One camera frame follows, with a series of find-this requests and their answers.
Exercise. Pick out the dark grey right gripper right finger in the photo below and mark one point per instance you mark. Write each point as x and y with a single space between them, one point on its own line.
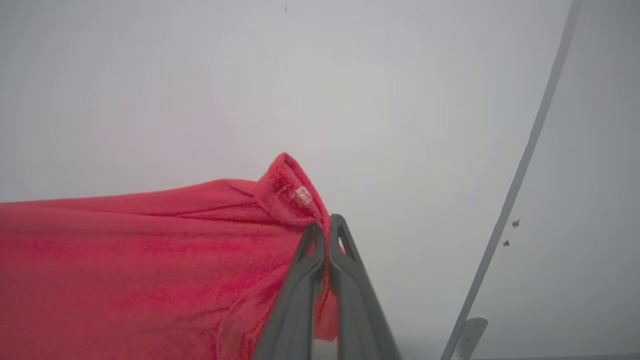
360 320

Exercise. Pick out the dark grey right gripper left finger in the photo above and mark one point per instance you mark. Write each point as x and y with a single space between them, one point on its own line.
290 320

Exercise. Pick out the red fleece garment with lettering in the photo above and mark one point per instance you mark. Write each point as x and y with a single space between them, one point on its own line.
125 260

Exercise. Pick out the white plastic bracket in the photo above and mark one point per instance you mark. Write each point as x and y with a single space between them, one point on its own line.
472 335

